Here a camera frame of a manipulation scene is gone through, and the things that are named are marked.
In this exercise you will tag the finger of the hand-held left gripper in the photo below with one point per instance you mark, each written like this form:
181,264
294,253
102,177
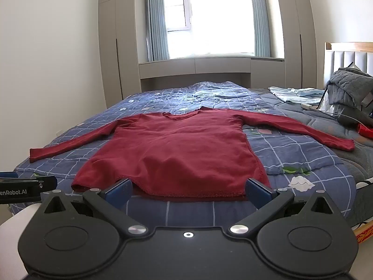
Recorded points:
48,184

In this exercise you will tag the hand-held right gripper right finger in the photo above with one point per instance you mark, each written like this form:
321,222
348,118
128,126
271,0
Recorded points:
258,194

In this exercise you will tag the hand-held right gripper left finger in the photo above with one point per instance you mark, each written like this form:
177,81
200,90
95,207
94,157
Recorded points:
119,192

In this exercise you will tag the red long-sleeve shirt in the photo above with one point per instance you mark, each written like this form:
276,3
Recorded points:
174,145

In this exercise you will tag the blue plaid quilt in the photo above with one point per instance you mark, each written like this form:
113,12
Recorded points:
291,151

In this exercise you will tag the person's white clothing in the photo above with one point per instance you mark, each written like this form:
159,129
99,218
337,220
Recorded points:
11,248

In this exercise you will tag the light blue cloth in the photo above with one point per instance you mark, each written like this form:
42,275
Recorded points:
294,94

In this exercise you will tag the silver foil bag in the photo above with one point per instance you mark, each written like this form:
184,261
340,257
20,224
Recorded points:
325,102

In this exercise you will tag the red object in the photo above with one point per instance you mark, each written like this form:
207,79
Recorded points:
365,130

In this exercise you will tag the grey quilted blanket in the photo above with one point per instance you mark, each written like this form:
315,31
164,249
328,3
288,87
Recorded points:
346,90

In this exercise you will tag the grey window bench cabinet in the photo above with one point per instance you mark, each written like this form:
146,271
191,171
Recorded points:
204,67

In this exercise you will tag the wooden padded headboard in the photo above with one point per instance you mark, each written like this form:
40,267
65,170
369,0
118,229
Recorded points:
349,55

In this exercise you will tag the blue curtain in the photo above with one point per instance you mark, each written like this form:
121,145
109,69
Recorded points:
260,20
157,20

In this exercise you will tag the window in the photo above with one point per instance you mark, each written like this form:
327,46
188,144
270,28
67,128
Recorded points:
215,17

